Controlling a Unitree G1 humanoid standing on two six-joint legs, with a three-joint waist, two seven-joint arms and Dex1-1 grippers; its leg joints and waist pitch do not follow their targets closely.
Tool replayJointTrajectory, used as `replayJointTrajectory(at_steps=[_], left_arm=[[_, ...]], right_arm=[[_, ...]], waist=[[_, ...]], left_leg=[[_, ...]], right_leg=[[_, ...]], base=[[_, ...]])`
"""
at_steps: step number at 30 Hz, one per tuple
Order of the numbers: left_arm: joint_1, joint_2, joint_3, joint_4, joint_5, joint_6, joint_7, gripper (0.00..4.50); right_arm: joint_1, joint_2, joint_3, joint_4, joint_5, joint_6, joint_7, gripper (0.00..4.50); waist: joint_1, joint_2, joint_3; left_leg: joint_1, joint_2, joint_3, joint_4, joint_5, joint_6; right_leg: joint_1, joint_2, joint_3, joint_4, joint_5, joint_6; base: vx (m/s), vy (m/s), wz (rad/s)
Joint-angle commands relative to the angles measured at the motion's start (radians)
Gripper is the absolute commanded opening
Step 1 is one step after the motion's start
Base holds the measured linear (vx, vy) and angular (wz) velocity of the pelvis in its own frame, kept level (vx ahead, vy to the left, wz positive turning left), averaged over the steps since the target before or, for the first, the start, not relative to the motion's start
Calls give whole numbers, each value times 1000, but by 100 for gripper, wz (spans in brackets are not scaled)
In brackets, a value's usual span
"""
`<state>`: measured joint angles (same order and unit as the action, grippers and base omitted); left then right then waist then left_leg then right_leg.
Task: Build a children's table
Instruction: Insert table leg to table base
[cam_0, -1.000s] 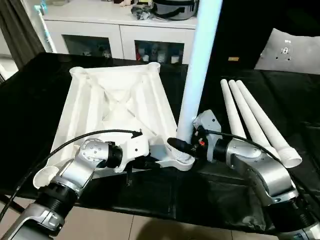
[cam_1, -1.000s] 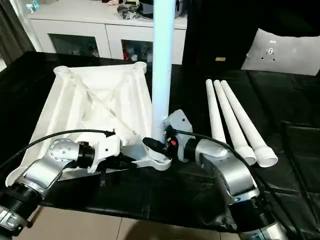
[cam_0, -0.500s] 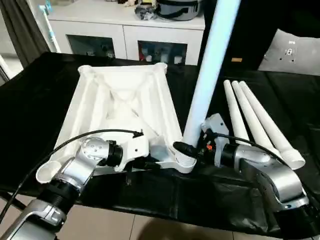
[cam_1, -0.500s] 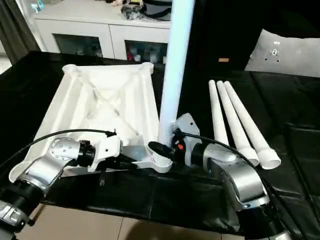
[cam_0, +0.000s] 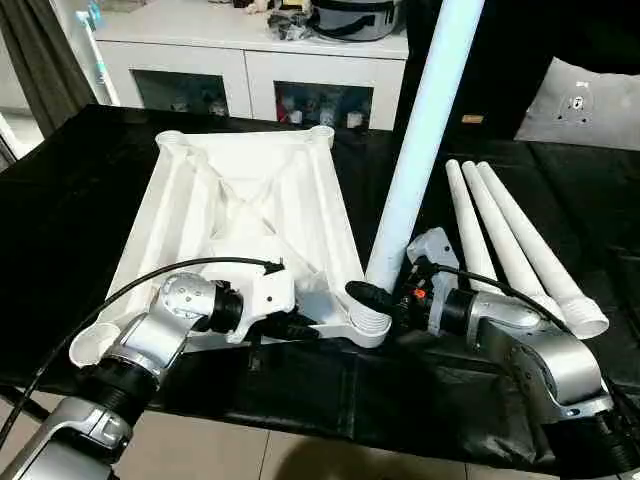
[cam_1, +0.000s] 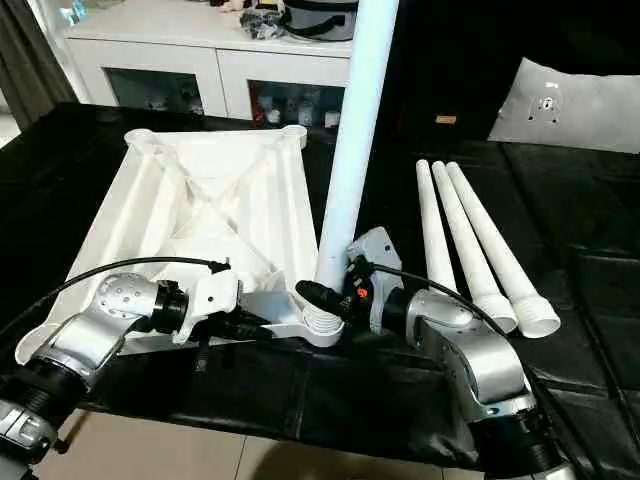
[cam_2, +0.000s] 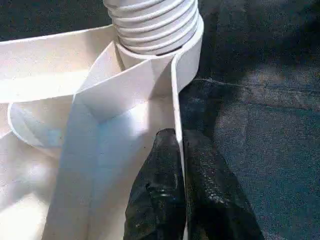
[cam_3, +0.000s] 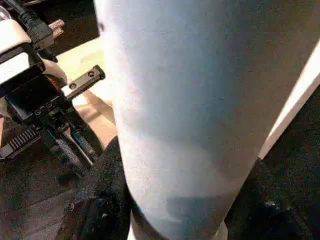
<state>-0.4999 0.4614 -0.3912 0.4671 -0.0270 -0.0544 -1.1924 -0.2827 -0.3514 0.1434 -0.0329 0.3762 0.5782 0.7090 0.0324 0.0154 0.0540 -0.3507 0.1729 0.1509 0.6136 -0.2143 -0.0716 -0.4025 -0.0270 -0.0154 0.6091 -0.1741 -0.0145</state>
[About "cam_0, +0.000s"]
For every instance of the white plastic table leg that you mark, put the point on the white plastic table leg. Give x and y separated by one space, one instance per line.
505 240
545 260
470 225
425 150

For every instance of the white plastic table top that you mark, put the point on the white plastic table top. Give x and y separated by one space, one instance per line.
250 165

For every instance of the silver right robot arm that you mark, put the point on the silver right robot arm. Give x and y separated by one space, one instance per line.
550 360

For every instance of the small yellow label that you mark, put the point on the small yellow label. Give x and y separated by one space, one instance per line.
472 119

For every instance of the small red box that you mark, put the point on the small red box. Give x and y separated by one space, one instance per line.
287 110

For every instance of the black floor mat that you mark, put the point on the black floor mat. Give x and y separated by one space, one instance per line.
75 200

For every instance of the black metal stand leg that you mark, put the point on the black metal stand leg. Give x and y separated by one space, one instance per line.
25 402

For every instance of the white glass-door cabinet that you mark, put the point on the white glass-door cabinet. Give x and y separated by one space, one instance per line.
240 65

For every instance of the grey printed cushion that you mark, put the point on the grey printed cushion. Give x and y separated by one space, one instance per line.
600 115

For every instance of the grey round bag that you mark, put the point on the grey round bag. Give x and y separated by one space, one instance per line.
350 25

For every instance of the white teal slim pole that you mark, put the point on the white teal slim pole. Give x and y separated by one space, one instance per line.
97 55

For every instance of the grey curtain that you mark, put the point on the grey curtain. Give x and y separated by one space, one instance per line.
40 65

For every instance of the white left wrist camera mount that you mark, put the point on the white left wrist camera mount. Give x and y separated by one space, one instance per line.
270 295

